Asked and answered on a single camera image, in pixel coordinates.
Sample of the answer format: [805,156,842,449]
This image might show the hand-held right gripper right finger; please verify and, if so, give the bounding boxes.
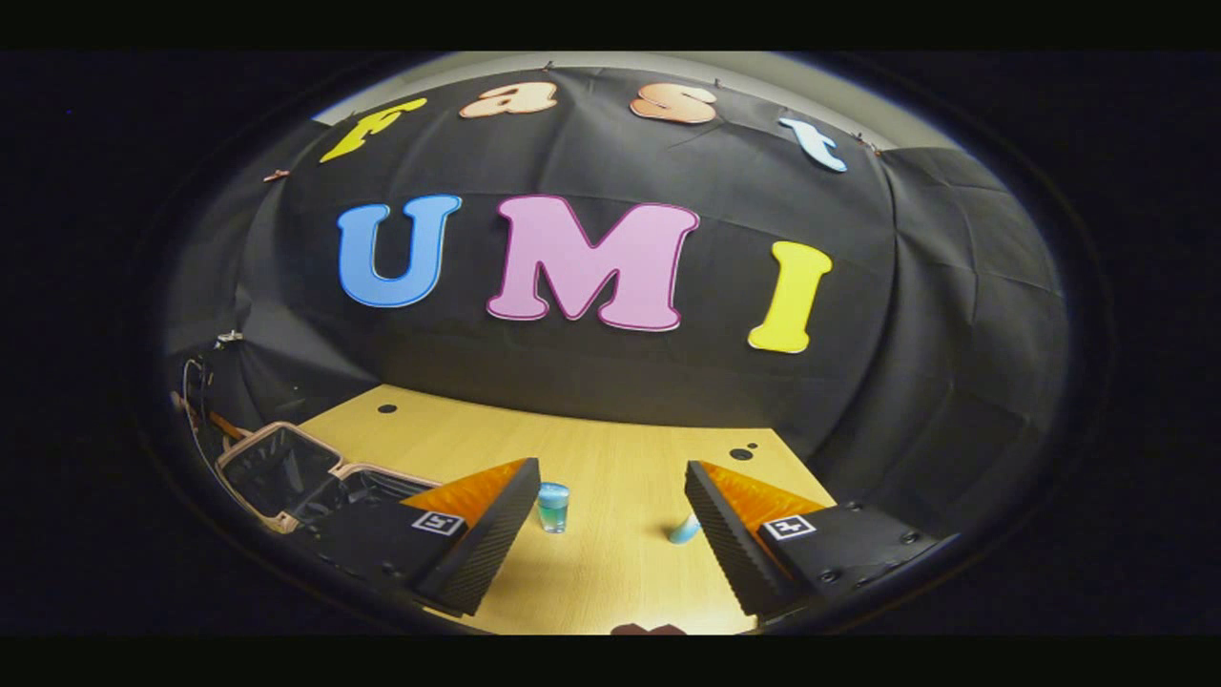
[684,460,961,619]

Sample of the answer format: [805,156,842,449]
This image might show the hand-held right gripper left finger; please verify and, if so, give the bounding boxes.
[284,457,542,617]

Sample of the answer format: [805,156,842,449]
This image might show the blue bottle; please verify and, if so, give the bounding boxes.
[536,482,570,534]

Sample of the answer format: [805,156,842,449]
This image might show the black backdrop cloth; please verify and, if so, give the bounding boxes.
[162,65,1069,535]

